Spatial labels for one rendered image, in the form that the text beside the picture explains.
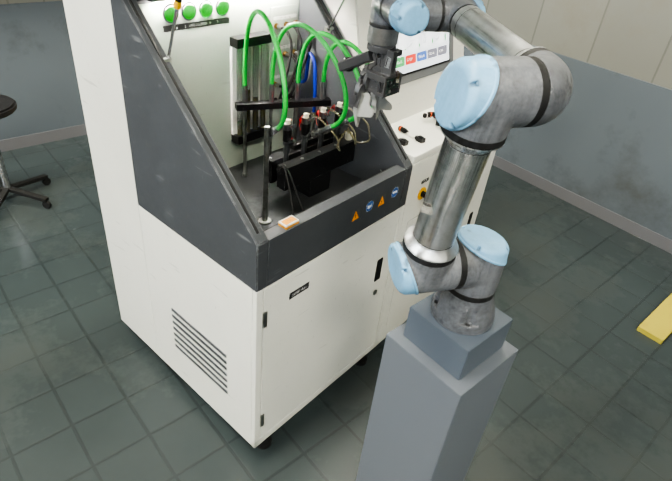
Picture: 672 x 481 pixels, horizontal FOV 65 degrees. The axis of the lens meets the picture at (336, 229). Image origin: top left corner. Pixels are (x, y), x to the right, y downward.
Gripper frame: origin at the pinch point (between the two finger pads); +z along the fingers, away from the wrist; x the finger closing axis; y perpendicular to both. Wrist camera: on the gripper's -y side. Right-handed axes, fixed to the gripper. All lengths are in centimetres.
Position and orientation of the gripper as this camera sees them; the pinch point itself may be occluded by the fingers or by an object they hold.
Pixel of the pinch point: (364, 118)
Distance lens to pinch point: 144.7
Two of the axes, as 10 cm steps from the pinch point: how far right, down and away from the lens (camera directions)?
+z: -1.0, 8.2, 5.7
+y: 7.4, 4.4, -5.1
